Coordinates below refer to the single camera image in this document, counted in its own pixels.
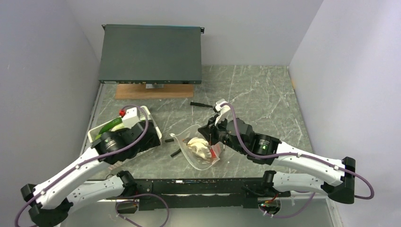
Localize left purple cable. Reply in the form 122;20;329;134
15;105;170;227

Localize red peach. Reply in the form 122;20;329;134
209;148;218;159

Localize green lettuce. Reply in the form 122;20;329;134
94;123;124;140

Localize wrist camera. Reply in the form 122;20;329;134
119;106;152;128
213;99;231;126

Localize wooden board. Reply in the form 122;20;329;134
114;84;194;100

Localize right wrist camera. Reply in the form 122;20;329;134
213;99;231;126

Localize dark green rack server box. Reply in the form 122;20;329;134
98;24;205;85

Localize white perforated plastic basket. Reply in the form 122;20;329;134
87;105;163;149

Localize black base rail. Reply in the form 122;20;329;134
107;177;292;211

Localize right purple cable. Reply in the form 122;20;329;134
225;103;375;219

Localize orange handled pliers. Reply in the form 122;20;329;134
164;138;182;158

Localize green cucumber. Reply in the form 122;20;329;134
99;117;122;135

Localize clear dotted zip bag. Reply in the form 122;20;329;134
170;124;223;171

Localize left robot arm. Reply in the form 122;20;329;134
21;120;161;227

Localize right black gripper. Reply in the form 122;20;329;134
198;113;246;154

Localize purple cable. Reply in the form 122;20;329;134
15;105;170;227
225;103;375;219

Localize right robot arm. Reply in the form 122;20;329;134
198;116;356;204

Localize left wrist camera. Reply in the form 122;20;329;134
119;106;152;128

